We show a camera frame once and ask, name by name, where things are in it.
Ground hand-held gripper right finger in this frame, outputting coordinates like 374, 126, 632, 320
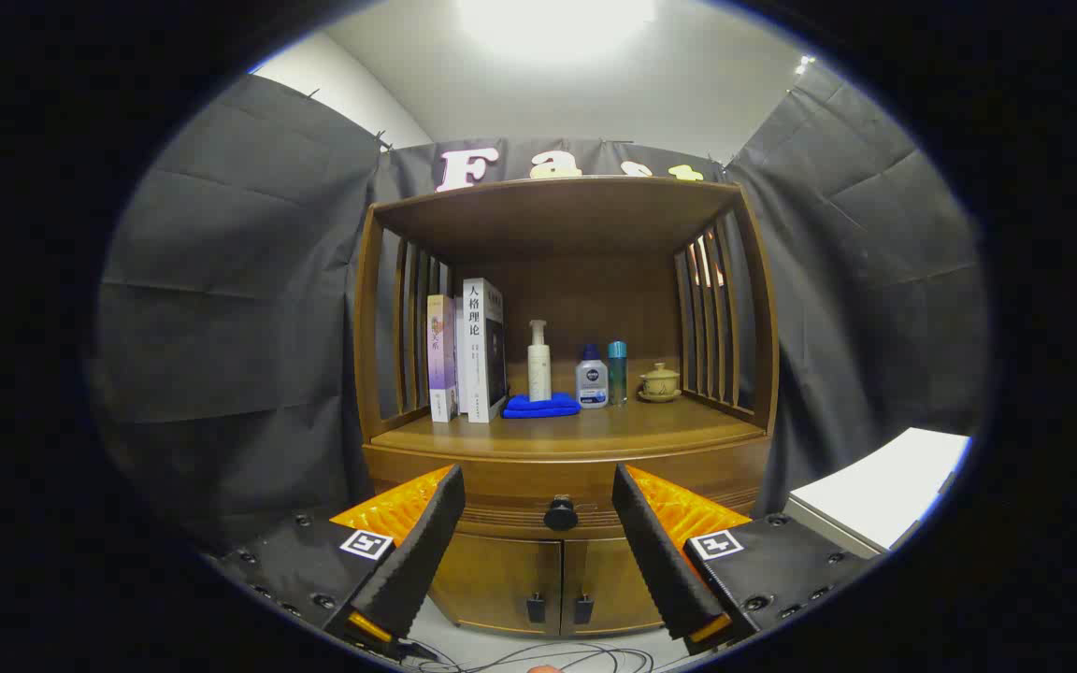
611, 463, 876, 655

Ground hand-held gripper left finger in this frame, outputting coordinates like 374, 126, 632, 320
207, 465, 467, 660

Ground brown wooden drawer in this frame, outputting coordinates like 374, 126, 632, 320
366, 447, 771, 541

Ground wooden cabinet door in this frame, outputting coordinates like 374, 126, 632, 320
428, 533, 563, 637
562, 537, 666, 637

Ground wooden countertop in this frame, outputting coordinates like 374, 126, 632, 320
370, 393, 768, 459

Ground brown wooden cabinet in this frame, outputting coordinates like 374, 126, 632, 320
352, 176, 781, 638

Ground yellow lidded teacup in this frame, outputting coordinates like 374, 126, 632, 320
638, 362, 682, 404

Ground blue folded towel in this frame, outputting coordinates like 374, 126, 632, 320
502, 393, 582, 420

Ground white bottle with blue cap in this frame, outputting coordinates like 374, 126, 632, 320
576, 343, 609, 409

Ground purple book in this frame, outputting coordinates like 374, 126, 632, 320
426, 294, 458, 423

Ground white book with portrait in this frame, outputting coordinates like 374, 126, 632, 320
457, 278, 508, 424

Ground white pump bottle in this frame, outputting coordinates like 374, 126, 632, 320
527, 320, 553, 403

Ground white table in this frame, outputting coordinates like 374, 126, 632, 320
786, 427, 972, 559

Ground ceiling light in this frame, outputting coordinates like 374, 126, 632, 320
457, 0, 656, 62

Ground black floor cables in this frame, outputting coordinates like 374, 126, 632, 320
403, 640, 656, 673

